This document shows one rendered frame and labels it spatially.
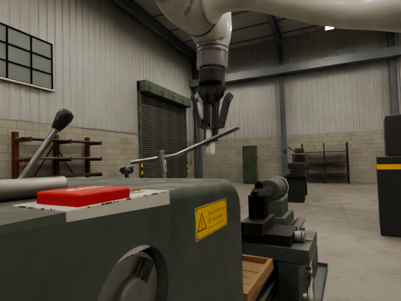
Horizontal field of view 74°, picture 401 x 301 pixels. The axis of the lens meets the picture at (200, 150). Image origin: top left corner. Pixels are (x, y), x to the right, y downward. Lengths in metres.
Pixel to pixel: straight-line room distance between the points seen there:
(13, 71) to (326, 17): 8.00
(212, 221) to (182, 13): 0.44
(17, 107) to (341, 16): 7.93
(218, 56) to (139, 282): 0.60
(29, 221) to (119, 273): 0.11
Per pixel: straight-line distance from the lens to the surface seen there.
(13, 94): 8.22
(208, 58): 0.76
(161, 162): 0.77
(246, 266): 1.12
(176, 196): 0.34
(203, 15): 0.66
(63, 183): 0.35
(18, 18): 8.98
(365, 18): 0.72
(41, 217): 0.22
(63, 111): 0.61
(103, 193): 0.26
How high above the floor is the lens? 1.29
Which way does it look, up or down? 2 degrees up
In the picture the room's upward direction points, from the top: 2 degrees counter-clockwise
